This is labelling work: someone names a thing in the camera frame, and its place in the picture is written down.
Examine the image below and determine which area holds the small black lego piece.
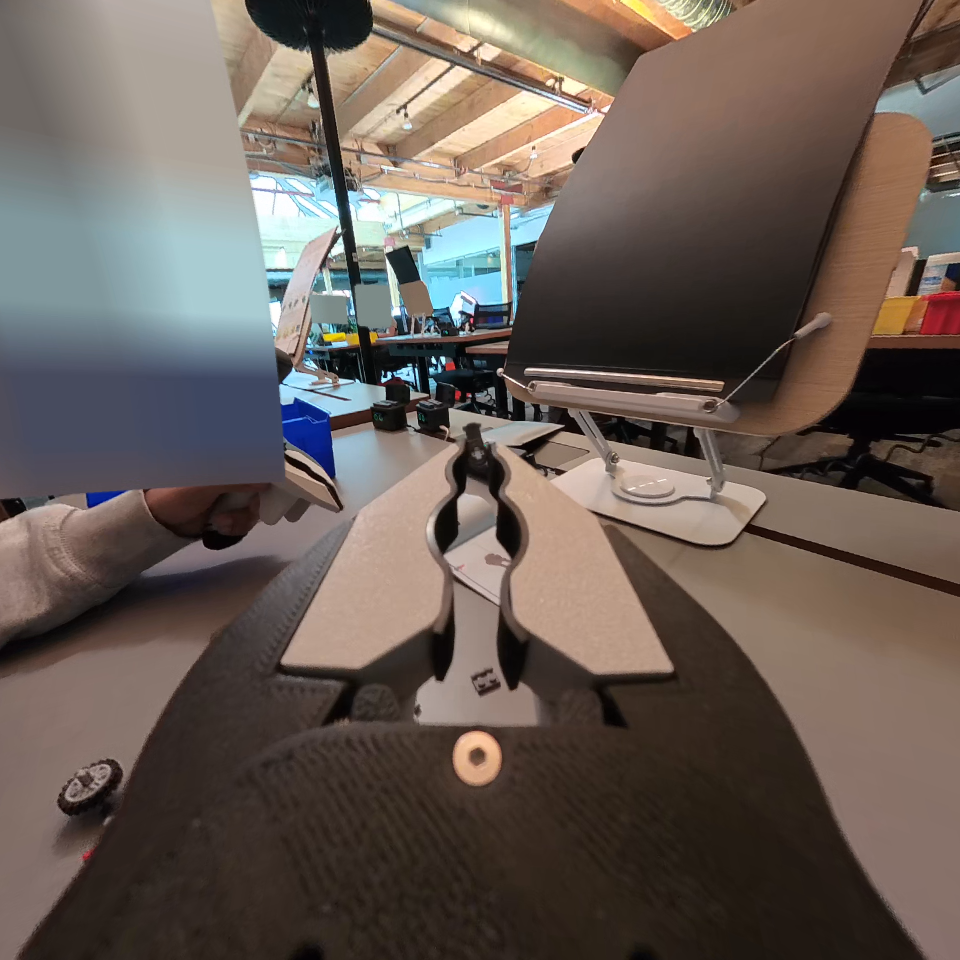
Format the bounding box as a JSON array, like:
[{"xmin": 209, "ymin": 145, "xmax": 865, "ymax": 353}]
[{"xmin": 459, "ymin": 422, "xmax": 498, "ymax": 475}]

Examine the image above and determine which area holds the person's left forearm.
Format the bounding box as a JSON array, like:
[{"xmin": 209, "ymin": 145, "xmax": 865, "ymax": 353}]
[{"xmin": 0, "ymin": 491, "xmax": 181, "ymax": 650}]

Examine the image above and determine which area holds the background stand with board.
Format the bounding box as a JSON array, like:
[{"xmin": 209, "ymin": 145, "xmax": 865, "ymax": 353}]
[{"xmin": 384, "ymin": 245, "xmax": 436, "ymax": 335}]

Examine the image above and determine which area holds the black floor lamp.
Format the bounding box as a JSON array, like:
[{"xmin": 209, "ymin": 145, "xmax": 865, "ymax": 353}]
[{"xmin": 245, "ymin": 0, "xmax": 380, "ymax": 385}]

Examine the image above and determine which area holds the yellow plastic bin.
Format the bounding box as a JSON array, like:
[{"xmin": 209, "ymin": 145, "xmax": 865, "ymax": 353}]
[{"xmin": 871, "ymin": 296, "xmax": 922, "ymax": 336}]

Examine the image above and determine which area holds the red plastic bin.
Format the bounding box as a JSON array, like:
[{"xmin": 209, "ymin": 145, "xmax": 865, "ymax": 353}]
[{"xmin": 918, "ymin": 292, "xmax": 960, "ymax": 336}]

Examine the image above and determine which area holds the black office chair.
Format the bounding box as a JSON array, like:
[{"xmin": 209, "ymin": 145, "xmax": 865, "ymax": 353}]
[{"xmin": 765, "ymin": 352, "xmax": 960, "ymax": 513}]

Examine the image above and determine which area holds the background wooden desk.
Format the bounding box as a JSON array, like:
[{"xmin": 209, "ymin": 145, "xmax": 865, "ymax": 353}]
[{"xmin": 307, "ymin": 327, "xmax": 515, "ymax": 391}]

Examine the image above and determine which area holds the person's left hand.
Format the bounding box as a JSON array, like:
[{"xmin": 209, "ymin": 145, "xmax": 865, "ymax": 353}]
[{"xmin": 144, "ymin": 486, "xmax": 260, "ymax": 540}]

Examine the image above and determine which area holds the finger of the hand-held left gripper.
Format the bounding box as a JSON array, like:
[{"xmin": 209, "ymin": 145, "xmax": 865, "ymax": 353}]
[
  {"xmin": 258, "ymin": 468, "xmax": 345, "ymax": 525},
  {"xmin": 283, "ymin": 444, "xmax": 337, "ymax": 489}
]

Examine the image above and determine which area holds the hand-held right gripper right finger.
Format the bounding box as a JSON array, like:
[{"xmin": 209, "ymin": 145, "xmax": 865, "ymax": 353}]
[{"xmin": 487, "ymin": 444, "xmax": 676, "ymax": 690}]

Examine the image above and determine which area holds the wooden desk with black legs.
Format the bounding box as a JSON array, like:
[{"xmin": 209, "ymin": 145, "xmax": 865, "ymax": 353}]
[{"xmin": 866, "ymin": 333, "xmax": 960, "ymax": 354}]

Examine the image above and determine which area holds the wooden sign board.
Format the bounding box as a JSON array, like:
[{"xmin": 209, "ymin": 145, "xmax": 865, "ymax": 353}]
[{"xmin": 273, "ymin": 227, "xmax": 340, "ymax": 361}]

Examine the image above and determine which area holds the blue plastic bin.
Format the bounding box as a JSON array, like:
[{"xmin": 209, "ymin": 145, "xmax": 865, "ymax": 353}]
[{"xmin": 281, "ymin": 397, "xmax": 336, "ymax": 479}]

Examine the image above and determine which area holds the lego instruction booklet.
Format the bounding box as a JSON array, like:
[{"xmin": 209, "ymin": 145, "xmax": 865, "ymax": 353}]
[{"xmin": 446, "ymin": 523, "xmax": 513, "ymax": 607}]

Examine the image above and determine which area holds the black board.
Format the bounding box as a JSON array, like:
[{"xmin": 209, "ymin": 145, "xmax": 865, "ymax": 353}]
[{"xmin": 504, "ymin": 0, "xmax": 925, "ymax": 406}]

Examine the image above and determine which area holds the silver air duct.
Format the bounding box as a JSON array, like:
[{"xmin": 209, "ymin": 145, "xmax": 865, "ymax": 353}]
[{"xmin": 390, "ymin": 0, "xmax": 736, "ymax": 76}]

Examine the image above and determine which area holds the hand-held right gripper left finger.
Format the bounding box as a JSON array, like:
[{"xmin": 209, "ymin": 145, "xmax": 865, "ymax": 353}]
[{"xmin": 279, "ymin": 442, "xmax": 470, "ymax": 680}]

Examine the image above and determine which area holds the black lego tire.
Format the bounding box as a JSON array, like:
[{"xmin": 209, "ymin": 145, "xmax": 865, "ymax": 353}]
[{"xmin": 57, "ymin": 757, "xmax": 125, "ymax": 820}]

